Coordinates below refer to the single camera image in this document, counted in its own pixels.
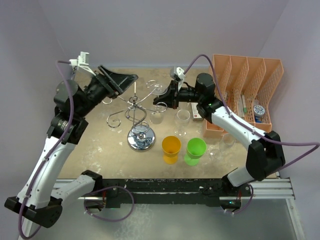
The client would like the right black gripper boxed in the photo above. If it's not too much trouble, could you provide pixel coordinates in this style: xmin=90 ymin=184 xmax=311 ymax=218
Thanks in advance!
xmin=153 ymin=79 xmax=203 ymax=110

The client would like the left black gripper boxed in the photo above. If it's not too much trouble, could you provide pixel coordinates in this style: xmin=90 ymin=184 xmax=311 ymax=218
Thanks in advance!
xmin=75 ymin=65 xmax=137 ymax=118

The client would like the clear wine glass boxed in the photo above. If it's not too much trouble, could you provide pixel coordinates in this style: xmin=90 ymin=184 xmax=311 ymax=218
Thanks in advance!
xmin=208 ymin=133 xmax=236 ymax=162
xmin=174 ymin=109 xmax=191 ymax=138
xmin=150 ymin=83 xmax=167 ymax=125

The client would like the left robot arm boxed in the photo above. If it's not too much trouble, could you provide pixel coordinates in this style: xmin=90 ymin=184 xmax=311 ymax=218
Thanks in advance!
xmin=4 ymin=65 xmax=139 ymax=228

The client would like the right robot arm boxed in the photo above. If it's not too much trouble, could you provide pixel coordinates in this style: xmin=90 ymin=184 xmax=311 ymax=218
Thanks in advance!
xmin=153 ymin=73 xmax=285 ymax=196

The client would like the chrome wine glass rack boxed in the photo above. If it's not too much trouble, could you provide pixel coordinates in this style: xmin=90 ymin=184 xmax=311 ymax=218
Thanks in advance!
xmin=106 ymin=79 xmax=168 ymax=152

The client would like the white red small box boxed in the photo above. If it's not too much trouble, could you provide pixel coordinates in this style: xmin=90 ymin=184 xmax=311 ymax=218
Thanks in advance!
xmin=191 ymin=102 xmax=203 ymax=122

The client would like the orange plastic goblet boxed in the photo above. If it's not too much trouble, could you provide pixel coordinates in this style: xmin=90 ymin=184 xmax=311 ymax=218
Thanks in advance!
xmin=161 ymin=136 xmax=182 ymax=165

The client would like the green plastic goblet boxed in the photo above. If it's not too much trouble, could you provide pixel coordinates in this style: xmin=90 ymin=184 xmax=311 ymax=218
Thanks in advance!
xmin=184 ymin=138 xmax=207 ymax=166

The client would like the orange desk file organizer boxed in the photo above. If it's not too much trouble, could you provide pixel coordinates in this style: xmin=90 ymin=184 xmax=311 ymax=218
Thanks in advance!
xmin=211 ymin=54 xmax=284 ymax=132

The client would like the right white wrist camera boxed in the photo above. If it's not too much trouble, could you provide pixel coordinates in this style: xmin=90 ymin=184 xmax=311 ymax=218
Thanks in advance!
xmin=170 ymin=66 xmax=186 ymax=88

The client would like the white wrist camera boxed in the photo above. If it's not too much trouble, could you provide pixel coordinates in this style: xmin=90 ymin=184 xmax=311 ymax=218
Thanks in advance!
xmin=69 ymin=51 xmax=96 ymax=76
xmin=170 ymin=66 xmax=186 ymax=88

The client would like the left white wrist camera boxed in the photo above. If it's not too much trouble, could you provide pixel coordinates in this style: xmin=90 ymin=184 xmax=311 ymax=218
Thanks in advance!
xmin=69 ymin=51 xmax=96 ymax=76

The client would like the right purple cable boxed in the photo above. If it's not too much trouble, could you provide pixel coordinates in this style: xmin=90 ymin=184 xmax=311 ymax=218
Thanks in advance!
xmin=183 ymin=54 xmax=320 ymax=176

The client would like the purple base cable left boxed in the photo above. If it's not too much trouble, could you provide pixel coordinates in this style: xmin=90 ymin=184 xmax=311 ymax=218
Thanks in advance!
xmin=83 ymin=185 xmax=136 ymax=223

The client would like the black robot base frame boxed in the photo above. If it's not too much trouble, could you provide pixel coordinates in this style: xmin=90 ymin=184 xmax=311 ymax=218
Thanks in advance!
xmin=74 ymin=177 xmax=252 ymax=210

